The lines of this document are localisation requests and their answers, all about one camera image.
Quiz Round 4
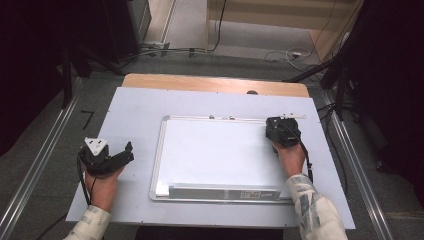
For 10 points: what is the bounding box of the wooden table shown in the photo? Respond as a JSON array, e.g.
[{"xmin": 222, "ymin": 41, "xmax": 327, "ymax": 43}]
[{"xmin": 121, "ymin": 73, "xmax": 311, "ymax": 99}]

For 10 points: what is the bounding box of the wooden shelf unit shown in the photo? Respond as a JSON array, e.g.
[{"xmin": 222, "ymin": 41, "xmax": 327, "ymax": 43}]
[{"xmin": 203, "ymin": 0, "xmax": 365, "ymax": 62}]

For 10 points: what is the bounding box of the metal floor rail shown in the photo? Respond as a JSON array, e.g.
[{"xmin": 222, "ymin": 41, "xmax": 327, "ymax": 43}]
[
  {"xmin": 320, "ymin": 90, "xmax": 397, "ymax": 240},
  {"xmin": 0, "ymin": 77, "xmax": 85, "ymax": 240}
]

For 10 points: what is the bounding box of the white floor cable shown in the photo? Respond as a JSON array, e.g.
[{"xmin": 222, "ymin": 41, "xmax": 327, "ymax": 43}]
[{"xmin": 264, "ymin": 47, "xmax": 313, "ymax": 66}]

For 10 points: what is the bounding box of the grey whiteboard tray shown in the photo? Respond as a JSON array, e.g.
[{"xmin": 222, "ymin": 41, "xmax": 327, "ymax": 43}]
[{"xmin": 167, "ymin": 184, "xmax": 282, "ymax": 202}]

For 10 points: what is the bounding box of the black stand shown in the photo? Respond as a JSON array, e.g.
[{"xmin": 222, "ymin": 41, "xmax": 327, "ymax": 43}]
[{"xmin": 282, "ymin": 54, "xmax": 349, "ymax": 122}]

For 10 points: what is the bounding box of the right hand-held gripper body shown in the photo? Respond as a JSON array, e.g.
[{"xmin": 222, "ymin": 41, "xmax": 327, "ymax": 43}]
[{"xmin": 265, "ymin": 112, "xmax": 307, "ymax": 148}]

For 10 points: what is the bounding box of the grey power strip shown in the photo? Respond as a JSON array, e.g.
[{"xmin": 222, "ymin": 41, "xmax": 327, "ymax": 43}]
[{"xmin": 141, "ymin": 40, "xmax": 171, "ymax": 52}]

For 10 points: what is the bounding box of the person's left hand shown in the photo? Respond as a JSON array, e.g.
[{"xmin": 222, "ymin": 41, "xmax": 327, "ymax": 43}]
[{"xmin": 84, "ymin": 165, "xmax": 126, "ymax": 213}]

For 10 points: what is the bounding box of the person's right hand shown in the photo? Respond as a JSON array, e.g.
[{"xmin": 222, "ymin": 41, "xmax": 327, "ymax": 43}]
[{"xmin": 272, "ymin": 141, "xmax": 306, "ymax": 179}]

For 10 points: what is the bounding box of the black cabinet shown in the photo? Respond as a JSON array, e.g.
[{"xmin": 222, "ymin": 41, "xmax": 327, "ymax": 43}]
[{"xmin": 101, "ymin": 0, "xmax": 153, "ymax": 64}]

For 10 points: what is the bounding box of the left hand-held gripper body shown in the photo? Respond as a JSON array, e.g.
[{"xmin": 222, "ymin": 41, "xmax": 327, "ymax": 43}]
[{"xmin": 77, "ymin": 136, "xmax": 118, "ymax": 178}]

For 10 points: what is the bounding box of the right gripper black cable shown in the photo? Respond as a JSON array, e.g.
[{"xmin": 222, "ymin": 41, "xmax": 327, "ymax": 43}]
[{"xmin": 279, "ymin": 119, "xmax": 315, "ymax": 184}]

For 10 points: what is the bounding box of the metal-framed whiteboard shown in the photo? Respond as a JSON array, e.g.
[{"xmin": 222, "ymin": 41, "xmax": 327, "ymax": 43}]
[{"xmin": 148, "ymin": 114, "xmax": 303, "ymax": 205}]

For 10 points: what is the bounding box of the person's dark lap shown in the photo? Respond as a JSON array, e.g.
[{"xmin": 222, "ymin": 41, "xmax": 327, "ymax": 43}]
[{"xmin": 134, "ymin": 226, "xmax": 284, "ymax": 240}]

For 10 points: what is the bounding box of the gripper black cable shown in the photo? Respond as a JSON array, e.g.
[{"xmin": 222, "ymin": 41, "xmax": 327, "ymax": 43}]
[
  {"xmin": 35, "ymin": 156, "xmax": 98, "ymax": 240},
  {"xmin": 279, "ymin": 119, "xmax": 315, "ymax": 184}
]

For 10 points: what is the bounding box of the black hanging cable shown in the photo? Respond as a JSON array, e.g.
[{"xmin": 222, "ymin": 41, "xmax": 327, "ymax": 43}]
[{"xmin": 208, "ymin": 0, "xmax": 229, "ymax": 53}]

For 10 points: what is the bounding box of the white table panel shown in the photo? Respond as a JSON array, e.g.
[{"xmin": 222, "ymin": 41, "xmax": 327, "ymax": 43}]
[{"xmin": 65, "ymin": 86, "xmax": 356, "ymax": 230}]

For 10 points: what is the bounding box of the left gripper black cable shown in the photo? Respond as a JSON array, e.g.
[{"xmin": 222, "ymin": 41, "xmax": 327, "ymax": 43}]
[{"xmin": 35, "ymin": 156, "xmax": 98, "ymax": 240}]

